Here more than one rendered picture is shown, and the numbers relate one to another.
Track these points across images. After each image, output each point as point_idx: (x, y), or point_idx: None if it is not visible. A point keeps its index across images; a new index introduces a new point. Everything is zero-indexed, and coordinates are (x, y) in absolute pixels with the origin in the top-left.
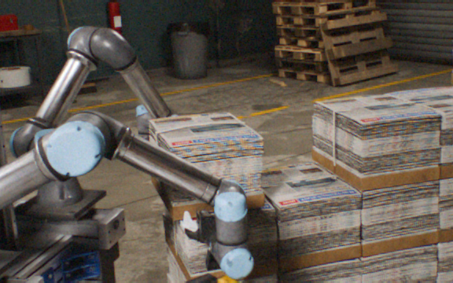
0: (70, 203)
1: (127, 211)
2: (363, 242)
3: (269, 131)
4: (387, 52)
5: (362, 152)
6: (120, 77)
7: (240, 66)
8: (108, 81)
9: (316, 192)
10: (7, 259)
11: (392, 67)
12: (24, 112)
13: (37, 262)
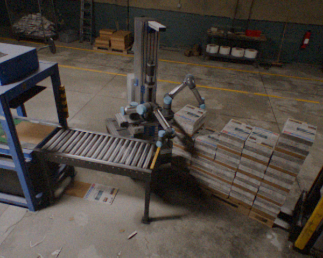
0: (166, 114)
1: (227, 118)
2: (215, 158)
3: (318, 113)
4: None
5: (219, 138)
6: (297, 64)
7: None
8: (290, 64)
9: (209, 141)
10: (140, 120)
11: None
12: (246, 67)
13: (151, 123)
